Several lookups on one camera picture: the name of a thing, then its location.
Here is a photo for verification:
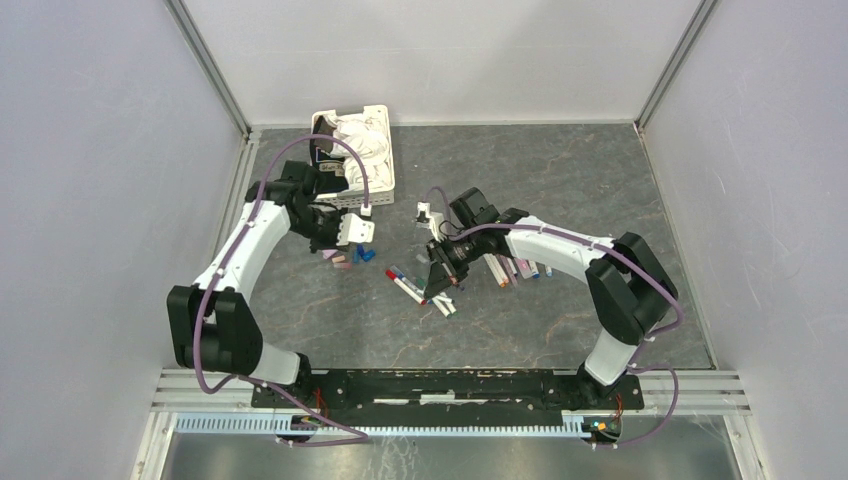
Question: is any black printed shirt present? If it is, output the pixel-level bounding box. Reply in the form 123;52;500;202
309;139;349;194

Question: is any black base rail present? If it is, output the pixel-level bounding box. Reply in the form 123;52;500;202
288;369;645;427

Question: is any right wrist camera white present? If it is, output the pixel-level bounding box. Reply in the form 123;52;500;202
415;202;445;241

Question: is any cable duct comb strip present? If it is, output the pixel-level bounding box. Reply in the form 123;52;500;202
173;413;588;439

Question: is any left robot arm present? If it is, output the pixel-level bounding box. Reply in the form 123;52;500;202
166;161;343;408

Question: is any orange cap marker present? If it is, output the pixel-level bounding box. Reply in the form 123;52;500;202
483;254;509;288

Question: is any purple cable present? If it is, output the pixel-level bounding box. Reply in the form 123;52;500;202
192;133;372;448
421;185;685;450

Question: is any white crumpled cloth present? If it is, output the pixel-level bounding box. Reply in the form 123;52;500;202
328;113;393;190

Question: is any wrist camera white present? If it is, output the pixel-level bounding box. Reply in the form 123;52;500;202
336;213;375;246
415;202;445;241

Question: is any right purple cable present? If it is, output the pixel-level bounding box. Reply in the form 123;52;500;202
421;185;685;450

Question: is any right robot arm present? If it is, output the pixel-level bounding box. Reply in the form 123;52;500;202
416;188;681;408

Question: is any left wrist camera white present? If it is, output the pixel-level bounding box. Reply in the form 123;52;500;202
336;213;375;246

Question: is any white plastic basket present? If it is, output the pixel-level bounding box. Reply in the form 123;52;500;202
309;104;396;208

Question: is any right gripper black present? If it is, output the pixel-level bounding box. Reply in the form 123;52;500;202
426;226;485;298

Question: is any red cap marker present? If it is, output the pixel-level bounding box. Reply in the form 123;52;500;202
385;270;427;305

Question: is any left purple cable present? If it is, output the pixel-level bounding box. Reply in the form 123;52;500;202
192;133;372;448

